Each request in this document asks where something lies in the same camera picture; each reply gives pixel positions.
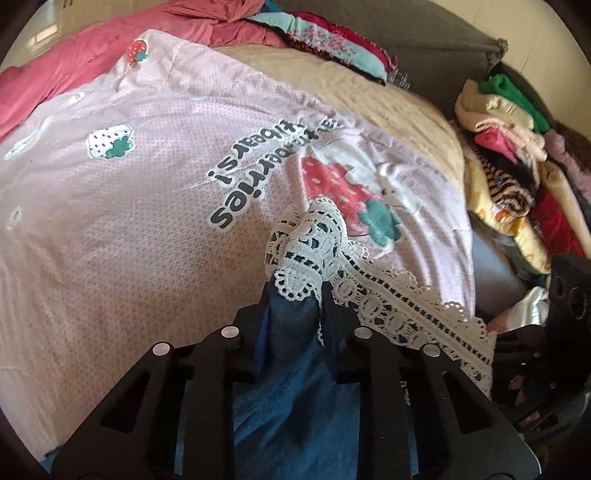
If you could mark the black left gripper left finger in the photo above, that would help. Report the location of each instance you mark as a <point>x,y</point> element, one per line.
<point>170,416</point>

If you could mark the pink red blanket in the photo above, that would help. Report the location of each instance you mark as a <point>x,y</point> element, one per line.
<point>86,54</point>

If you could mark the pile of colourful clothes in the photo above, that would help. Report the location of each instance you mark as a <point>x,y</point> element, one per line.
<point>527,186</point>

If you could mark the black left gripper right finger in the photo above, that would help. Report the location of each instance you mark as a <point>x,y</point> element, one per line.
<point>420,415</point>

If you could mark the pink strawberry bear quilt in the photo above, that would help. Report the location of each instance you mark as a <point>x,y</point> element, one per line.
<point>101,186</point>

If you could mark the cream bed sheet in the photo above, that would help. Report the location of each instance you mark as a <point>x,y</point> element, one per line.
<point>405,115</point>

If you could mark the grey upholstered headboard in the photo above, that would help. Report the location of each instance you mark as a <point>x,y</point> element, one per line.
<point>436,48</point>

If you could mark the blue denim pants lace hem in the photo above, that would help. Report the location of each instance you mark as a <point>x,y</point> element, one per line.
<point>411,278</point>

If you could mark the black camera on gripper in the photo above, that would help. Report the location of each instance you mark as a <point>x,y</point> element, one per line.
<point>569,292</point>

